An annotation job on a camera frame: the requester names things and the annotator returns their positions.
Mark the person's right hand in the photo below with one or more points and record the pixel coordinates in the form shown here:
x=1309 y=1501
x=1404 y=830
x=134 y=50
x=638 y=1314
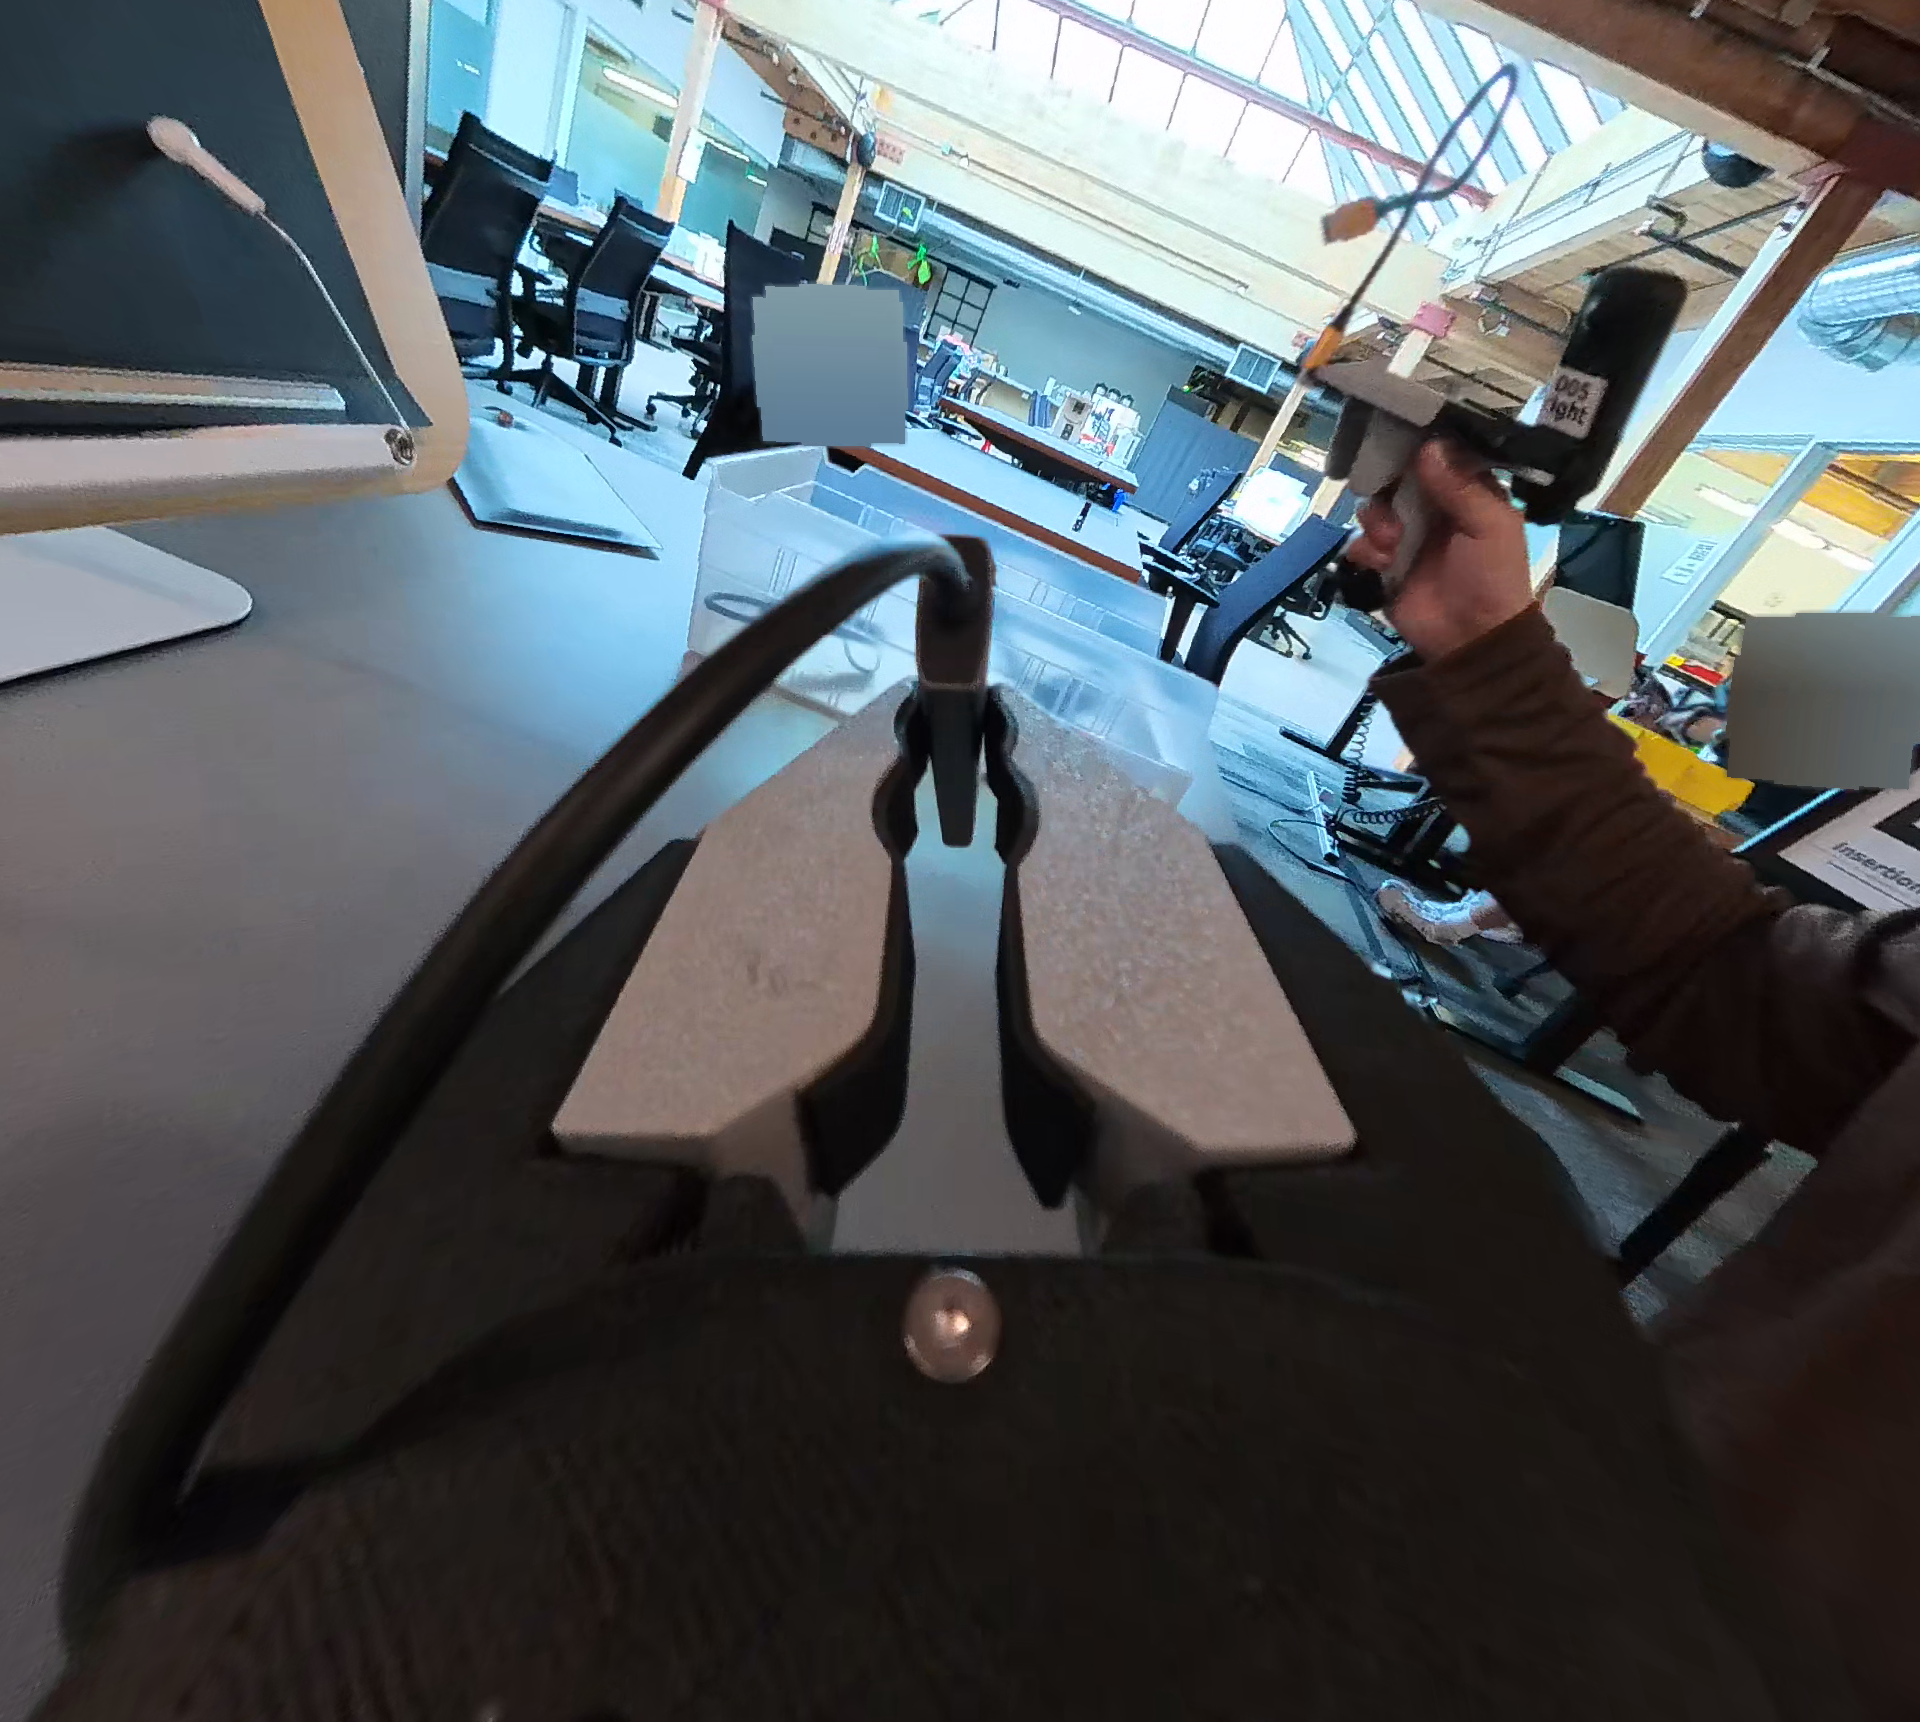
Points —
x=1463 y=569

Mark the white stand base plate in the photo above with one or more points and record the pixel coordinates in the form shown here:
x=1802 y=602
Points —
x=121 y=595

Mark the dark blue office chair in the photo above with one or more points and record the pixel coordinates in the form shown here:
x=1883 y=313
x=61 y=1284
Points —
x=1263 y=581

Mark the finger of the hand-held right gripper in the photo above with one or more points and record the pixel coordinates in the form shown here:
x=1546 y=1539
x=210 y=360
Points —
x=1375 y=454
x=1383 y=390

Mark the long wooden work table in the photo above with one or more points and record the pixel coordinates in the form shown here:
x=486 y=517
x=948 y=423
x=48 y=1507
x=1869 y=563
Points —
x=1036 y=439

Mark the clear plastic bin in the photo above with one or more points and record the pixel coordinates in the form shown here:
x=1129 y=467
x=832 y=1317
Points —
x=1080 y=688

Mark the black dome ceiling camera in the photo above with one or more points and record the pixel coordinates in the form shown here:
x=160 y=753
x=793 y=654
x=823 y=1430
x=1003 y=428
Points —
x=1736 y=165

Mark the silver air duct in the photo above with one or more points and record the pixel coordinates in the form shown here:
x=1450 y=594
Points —
x=1869 y=305

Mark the black book stand board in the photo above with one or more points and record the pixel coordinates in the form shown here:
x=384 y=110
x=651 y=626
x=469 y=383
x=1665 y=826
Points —
x=92 y=26

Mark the white printed sign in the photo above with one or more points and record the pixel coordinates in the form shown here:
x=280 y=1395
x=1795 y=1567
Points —
x=1869 y=854

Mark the person's right forearm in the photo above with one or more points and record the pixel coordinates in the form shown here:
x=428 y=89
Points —
x=1619 y=880

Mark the black mesh office chair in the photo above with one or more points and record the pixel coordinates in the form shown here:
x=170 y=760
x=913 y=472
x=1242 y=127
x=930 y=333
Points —
x=482 y=208
x=728 y=373
x=609 y=284

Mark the grey flat panel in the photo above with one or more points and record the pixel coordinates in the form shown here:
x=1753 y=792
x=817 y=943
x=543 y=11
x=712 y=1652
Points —
x=554 y=492

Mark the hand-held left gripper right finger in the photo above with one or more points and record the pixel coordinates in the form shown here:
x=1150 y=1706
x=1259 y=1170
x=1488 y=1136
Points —
x=1170 y=987

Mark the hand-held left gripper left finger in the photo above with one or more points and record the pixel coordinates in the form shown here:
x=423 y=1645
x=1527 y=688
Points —
x=737 y=987

